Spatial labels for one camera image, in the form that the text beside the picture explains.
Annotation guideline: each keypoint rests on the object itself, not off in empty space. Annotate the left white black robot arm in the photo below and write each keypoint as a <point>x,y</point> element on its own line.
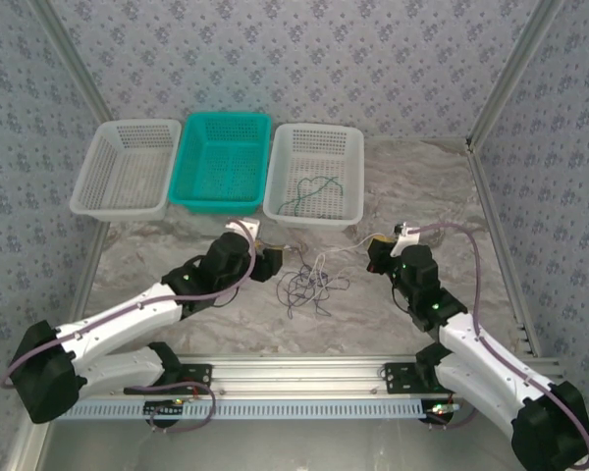
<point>118,319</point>

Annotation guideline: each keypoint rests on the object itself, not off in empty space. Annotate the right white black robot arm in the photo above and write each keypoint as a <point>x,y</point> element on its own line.
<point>476,346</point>

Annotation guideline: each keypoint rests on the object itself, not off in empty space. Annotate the teal perforated plastic basket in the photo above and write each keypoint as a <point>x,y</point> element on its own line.
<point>221,162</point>

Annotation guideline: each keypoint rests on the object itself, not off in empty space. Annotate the white perforated plastic basket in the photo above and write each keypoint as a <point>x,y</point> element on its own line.
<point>127,167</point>
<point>314,147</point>

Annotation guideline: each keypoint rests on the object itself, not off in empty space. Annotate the small black controller board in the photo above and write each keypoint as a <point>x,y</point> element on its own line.
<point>439,411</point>
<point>164,409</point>

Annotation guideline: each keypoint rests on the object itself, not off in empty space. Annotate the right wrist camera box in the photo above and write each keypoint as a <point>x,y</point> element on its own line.
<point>405,240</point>

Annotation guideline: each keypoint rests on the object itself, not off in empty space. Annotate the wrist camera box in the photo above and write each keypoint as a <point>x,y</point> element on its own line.
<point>245,229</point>
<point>405,240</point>

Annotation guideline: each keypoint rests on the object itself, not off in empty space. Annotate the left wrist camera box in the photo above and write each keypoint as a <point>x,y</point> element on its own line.
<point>245,229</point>

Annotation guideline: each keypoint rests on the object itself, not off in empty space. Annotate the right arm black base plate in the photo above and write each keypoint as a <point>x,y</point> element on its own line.
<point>400,378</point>

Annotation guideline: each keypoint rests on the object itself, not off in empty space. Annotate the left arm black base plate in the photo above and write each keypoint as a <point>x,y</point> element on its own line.
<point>196,378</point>

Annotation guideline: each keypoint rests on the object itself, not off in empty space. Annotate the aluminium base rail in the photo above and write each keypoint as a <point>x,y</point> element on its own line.
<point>294,378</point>

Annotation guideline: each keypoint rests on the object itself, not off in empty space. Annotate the aluminium frame post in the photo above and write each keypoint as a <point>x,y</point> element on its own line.
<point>515,68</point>
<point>73,64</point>

